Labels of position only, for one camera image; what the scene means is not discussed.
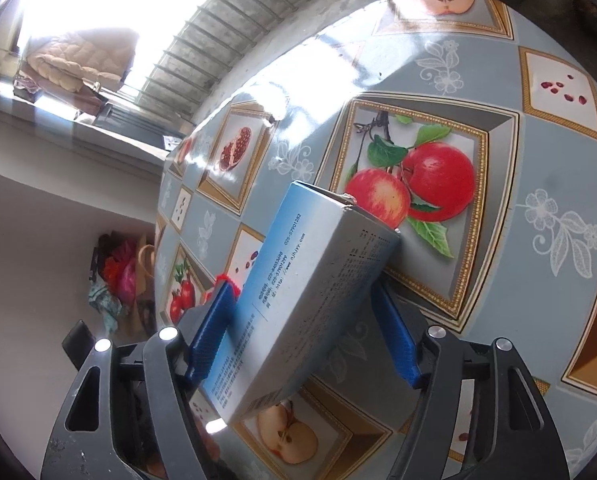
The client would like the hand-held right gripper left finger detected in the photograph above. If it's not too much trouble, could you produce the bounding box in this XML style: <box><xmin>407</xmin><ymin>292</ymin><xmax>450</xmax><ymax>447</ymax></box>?
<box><xmin>41</xmin><ymin>280</ymin><xmax>242</xmax><ymax>480</ymax></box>

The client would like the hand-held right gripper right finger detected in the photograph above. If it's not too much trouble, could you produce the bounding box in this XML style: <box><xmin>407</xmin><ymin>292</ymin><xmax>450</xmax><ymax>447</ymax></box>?
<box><xmin>371</xmin><ymin>282</ymin><xmax>569</xmax><ymax>480</ymax></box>

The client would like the blue white cardboard box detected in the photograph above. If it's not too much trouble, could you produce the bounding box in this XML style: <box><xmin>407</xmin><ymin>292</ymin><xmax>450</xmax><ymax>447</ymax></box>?
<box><xmin>193</xmin><ymin>180</ymin><xmax>401</xmax><ymax>426</ymax></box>

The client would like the tan paper bag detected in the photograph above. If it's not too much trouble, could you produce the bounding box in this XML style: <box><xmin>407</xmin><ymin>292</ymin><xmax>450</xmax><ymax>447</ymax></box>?
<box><xmin>136</xmin><ymin>244</ymin><xmax>158</xmax><ymax>331</ymax></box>

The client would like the red pink plastic bag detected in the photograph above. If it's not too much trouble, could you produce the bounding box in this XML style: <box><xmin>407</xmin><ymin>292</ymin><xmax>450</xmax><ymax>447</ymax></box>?
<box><xmin>102</xmin><ymin>240</ymin><xmax>139</xmax><ymax>306</ymax></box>

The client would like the teal cloth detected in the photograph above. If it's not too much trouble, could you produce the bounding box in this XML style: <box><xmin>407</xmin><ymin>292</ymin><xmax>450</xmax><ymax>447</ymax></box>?
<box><xmin>88</xmin><ymin>282</ymin><xmax>129</xmax><ymax>322</ymax></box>

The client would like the fruit printed tablecloth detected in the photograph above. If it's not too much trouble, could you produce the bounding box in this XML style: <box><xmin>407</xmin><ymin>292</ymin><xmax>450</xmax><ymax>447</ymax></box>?
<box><xmin>153</xmin><ymin>0</ymin><xmax>597</xmax><ymax>480</ymax></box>

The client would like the balcony railing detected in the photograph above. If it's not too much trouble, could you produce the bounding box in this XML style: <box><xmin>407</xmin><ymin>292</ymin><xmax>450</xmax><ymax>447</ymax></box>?
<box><xmin>138</xmin><ymin>0</ymin><xmax>359</xmax><ymax>121</ymax></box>

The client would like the beige quilt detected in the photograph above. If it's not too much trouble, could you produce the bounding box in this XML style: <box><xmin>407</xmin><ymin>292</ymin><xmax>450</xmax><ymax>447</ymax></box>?
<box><xmin>21</xmin><ymin>27</ymin><xmax>139</xmax><ymax>93</ymax></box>

